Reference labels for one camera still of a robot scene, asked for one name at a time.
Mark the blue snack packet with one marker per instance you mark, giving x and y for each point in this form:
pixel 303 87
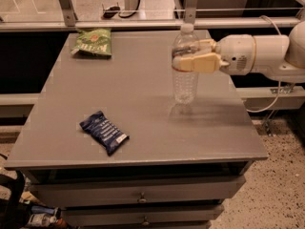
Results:
pixel 104 132

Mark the lower grey drawer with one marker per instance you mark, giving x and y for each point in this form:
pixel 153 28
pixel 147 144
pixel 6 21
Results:
pixel 143 215

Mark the grey drawer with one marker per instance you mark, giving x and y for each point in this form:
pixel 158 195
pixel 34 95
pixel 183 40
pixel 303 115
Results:
pixel 143 215
pixel 137 191

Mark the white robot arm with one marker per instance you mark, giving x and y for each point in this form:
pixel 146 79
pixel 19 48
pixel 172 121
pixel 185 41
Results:
pixel 278 57

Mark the black bag on floor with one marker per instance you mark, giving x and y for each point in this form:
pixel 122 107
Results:
pixel 13 213

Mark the green jalapeno chip bag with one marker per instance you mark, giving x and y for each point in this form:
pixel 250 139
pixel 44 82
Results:
pixel 97 43

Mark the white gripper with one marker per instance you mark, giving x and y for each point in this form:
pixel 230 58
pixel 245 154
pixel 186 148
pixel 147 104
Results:
pixel 236 54

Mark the dark object behind glass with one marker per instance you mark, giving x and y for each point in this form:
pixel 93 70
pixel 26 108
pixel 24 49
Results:
pixel 110 12

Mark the clear plastic water bottle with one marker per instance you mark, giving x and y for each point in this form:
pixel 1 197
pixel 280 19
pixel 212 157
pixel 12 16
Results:
pixel 184 83

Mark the grey drawer cabinet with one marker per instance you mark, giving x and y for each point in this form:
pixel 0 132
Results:
pixel 212 137

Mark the clutter items on floor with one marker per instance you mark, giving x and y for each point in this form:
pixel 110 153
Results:
pixel 42 216

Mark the metal railing frame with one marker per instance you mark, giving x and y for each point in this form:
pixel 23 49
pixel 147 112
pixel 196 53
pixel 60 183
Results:
pixel 73 15

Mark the upper grey drawer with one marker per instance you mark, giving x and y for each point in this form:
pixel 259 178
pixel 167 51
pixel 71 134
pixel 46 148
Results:
pixel 137 191

